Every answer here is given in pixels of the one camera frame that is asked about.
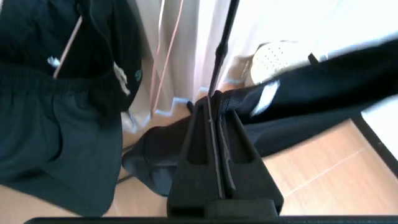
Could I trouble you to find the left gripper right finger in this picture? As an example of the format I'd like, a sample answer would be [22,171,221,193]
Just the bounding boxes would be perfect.
[218,108,285,216]

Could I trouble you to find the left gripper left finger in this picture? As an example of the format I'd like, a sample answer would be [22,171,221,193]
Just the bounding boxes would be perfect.
[167,96,225,217]

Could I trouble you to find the black garment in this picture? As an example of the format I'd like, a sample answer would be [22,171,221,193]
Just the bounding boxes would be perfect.
[121,37,398,197]

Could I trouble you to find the pink clothes hanger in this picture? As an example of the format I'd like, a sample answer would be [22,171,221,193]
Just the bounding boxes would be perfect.
[149,0,185,118]
[52,15,84,80]

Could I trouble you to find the black shorts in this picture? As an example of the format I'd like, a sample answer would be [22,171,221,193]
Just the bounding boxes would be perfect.
[0,0,144,218]

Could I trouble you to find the white laundry basket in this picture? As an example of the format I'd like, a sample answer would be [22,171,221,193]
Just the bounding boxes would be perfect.
[249,39,329,87]

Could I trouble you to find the black clothes rack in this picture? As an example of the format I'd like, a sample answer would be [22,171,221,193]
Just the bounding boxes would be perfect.
[115,0,241,185]

